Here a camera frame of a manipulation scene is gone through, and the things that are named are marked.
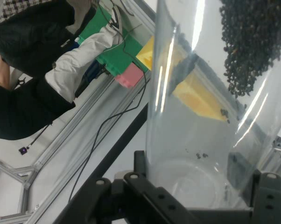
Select bare bystander hand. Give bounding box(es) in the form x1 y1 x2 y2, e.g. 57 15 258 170
0 57 12 90

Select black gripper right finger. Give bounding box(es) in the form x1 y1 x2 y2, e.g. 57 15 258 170
226 151 281 224

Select thin black floor cable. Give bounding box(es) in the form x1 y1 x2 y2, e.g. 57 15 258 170
68 70 148 203

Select black seeds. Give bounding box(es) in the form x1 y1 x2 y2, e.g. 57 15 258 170
218 0 281 98

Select short aluminium frame rail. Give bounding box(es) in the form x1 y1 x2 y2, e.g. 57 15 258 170
21 77 153 224

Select yellow foam bin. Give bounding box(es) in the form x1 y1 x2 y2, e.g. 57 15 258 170
135 36 227 122

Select aluminium frame post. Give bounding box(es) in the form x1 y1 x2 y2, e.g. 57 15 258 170
120 0 158 32

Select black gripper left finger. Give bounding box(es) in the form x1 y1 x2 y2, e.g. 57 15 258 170
57 150 198 224

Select white jacket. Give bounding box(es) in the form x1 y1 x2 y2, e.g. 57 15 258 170
45 24 124 101

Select person in black jacket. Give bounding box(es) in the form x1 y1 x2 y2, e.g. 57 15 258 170
0 0 97 140

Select pink foam block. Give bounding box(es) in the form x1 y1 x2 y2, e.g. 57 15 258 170
114 63 145 90

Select clear plastic jar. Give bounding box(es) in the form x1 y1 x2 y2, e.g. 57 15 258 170
145 0 281 210

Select houndstooth fabric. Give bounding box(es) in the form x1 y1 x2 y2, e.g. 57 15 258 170
1 0 51 21

